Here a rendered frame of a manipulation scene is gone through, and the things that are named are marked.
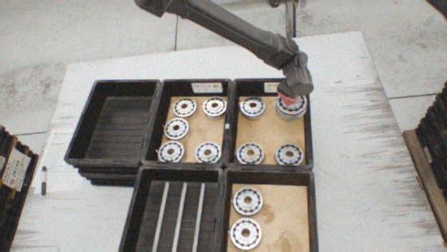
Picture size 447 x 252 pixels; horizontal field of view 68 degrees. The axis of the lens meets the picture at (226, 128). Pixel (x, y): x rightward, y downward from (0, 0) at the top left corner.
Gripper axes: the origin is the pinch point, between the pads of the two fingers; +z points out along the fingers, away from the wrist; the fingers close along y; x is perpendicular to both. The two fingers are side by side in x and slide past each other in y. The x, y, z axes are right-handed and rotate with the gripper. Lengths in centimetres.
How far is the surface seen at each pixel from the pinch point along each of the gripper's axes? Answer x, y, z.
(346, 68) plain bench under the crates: 4, 54, 35
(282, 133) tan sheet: 1.6, -1.2, 22.2
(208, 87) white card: 37.0, -4.5, 17.2
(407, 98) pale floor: -23, 118, 104
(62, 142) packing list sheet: 83, -60, 38
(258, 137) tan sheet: 7.8, -8.3, 22.4
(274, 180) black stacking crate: -9.0, -20.0, 18.4
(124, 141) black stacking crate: 50, -43, 24
